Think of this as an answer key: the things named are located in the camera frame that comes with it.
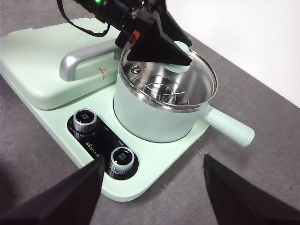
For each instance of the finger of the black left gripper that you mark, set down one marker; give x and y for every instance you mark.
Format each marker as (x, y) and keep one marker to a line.
(157, 47)
(173, 25)

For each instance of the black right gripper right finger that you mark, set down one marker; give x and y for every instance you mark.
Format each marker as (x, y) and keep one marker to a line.
(246, 199)

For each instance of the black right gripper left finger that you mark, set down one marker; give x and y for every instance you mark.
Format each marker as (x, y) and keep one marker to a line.
(58, 201)

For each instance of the mint green steamer pot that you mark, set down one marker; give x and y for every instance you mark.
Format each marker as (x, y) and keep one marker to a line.
(145, 119)

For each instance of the mint green griddle lid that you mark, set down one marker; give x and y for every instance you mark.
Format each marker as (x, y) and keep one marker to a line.
(30, 68)

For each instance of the silver control knob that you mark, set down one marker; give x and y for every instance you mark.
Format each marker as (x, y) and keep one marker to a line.
(122, 160)
(83, 118)

